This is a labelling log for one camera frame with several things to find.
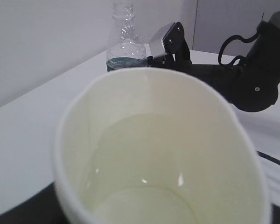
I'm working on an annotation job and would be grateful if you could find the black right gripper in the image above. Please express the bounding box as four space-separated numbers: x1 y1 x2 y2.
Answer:
147 55 278 112

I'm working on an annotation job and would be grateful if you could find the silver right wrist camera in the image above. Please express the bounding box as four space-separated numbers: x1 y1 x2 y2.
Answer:
148 22 185 58

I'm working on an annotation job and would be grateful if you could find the white paper cup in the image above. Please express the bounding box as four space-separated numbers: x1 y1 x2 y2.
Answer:
53 68 272 224

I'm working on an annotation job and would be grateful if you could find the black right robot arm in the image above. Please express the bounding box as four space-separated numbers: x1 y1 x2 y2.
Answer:
147 11 280 112

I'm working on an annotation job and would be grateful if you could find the clear water bottle green label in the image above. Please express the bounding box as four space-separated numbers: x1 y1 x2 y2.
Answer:
106 0 147 72

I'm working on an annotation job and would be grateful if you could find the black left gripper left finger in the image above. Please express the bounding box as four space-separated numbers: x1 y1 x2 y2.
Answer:
0 183 69 224

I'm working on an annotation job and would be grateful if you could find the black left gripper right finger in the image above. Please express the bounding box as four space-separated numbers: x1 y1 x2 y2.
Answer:
272 204 280 224

